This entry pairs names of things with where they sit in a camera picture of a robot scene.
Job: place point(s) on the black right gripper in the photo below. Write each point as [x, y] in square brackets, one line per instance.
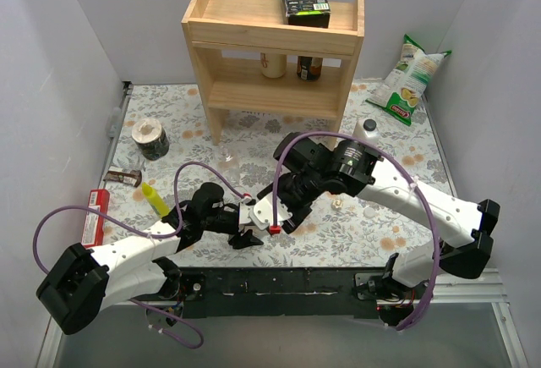
[283, 200]

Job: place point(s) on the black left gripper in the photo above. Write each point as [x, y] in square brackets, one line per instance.
[236, 224]

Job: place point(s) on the white bottle cap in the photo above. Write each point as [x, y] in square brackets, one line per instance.
[369, 212]

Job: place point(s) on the clear red-label water bottle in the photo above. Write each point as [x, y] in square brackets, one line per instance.
[228, 165]

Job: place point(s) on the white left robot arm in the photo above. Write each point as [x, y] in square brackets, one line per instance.
[83, 282]

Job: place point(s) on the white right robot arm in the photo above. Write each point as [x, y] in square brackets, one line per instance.
[307, 170]

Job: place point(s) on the small metallic bottle cap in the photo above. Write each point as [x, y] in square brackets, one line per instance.
[337, 204]

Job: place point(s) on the yellow-green glue bottle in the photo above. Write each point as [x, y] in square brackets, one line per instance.
[155, 201]

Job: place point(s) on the white bottle with black cap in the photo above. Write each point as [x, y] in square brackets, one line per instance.
[366, 130]

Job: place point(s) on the cream bottle on shelf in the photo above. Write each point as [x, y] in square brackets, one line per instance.
[273, 66]

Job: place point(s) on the brown chocolate bar wrapper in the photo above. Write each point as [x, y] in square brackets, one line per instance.
[123, 176]

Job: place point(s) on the tape roll with black band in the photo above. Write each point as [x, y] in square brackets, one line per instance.
[151, 138]

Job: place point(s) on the dark jar on shelf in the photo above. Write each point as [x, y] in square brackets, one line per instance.
[309, 68]

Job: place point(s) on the red rectangular box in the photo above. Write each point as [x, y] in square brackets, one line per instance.
[93, 231]

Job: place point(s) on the light wooden shelf unit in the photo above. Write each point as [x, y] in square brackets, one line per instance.
[212, 27]

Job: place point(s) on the green chips bag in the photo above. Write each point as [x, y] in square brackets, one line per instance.
[401, 91]

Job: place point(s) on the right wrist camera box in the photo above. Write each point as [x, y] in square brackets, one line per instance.
[269, 216]

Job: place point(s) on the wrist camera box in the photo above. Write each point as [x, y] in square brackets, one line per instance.
[244, 218]
[269, 216]

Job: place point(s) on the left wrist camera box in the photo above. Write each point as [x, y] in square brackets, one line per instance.
[244, 218]

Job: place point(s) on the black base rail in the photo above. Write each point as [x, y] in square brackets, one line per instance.
[277, 291]

